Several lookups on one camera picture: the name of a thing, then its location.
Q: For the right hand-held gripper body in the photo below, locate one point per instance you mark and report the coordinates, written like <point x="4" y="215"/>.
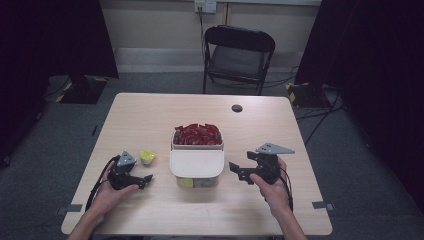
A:
<point x="266" y="168"/>

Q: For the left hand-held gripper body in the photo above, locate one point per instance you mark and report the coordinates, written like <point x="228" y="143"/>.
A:
<point x="122" y="176"/>

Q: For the yellow jelly cup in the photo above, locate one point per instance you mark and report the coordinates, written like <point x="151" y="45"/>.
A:
<point x="147" y="156"/>

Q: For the clear storage box white lid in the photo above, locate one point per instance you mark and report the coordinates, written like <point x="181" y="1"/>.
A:
<point x="196" y="163"/>

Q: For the person's left hand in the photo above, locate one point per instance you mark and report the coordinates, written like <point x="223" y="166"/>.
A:
<point x="108" y="196"/>

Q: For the person's right hand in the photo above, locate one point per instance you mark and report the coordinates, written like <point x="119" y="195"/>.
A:
<point x="275" y="196"/>

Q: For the pile of red packets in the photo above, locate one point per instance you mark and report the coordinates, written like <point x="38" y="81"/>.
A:
<point x="198" y="134"/>

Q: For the small black floor tape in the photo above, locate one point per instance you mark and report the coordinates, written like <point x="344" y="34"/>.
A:
<point x="94" y="130"/>

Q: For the grey tape strip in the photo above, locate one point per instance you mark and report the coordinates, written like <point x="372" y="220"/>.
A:
<point x="323" y="205"/>
<point x="70" y="208"/>

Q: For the black stand base yellow tape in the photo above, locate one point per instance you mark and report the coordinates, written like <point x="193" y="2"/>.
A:
<point x="81" y="90"/>
<point x="305" y="95"/>

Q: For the black folding chair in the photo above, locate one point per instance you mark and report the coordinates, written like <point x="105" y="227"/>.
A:
<point x="237" y="56"/>

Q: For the dark curtain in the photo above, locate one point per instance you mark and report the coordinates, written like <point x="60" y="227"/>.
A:
<point x="50" y="36"/>
<point x="376" y="66"/>

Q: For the white wall socket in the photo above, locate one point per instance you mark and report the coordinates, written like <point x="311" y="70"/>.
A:
<point x="205" y="5"/>

